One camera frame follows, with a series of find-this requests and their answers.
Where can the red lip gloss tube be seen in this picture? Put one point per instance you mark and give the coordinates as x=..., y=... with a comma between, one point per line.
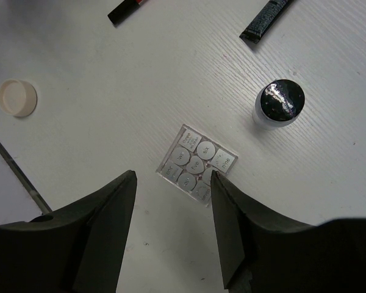
x=124, y=10

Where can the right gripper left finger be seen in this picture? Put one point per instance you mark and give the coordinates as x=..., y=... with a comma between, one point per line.
x=77, y=248

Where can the black mascara tube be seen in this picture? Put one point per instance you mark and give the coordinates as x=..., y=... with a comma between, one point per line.
x=264, y=20

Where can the white bottle black cap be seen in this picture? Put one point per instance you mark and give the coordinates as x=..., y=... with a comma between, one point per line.
x=278, y=104

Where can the clear eyeshadow palette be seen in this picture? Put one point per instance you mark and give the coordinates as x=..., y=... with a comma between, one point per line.
x=190, y=161

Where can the small round cream jar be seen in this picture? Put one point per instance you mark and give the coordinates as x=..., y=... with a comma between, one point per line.
x=18, y=98

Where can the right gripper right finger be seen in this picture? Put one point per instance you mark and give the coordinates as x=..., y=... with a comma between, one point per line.
x=261, y=250

